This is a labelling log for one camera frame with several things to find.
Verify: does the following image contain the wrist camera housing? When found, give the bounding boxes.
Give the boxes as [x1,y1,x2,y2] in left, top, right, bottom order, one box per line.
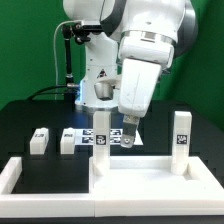
[94,76,121,101]

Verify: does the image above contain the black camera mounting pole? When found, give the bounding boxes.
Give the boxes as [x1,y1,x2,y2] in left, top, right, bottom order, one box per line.
[62,23,90,83]

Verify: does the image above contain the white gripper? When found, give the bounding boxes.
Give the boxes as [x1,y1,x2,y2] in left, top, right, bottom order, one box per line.
[118,58,161,148]

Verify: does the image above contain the white U-shaped obstacle frame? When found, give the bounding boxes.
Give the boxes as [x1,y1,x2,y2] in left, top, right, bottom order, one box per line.
[0,157,95,218]

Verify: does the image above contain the black cables on table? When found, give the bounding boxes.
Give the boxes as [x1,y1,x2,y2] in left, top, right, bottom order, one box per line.
[25,83,81,102]

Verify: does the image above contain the fiducial marker sheet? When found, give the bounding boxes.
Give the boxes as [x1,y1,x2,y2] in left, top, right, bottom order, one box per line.
[75,129,143,145]

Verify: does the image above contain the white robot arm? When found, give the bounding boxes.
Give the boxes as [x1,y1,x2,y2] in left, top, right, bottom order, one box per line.
[63,0,198,148]

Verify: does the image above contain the white desk top tray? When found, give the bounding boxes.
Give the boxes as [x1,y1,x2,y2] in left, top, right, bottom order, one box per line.
[89,156,224,217]

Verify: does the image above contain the grey camera cable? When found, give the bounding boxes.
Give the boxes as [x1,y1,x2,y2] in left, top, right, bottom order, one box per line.
[53,20,83,101]

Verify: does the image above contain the grey camera on mount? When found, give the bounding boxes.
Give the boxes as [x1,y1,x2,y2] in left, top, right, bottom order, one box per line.
[81,20,103,33]

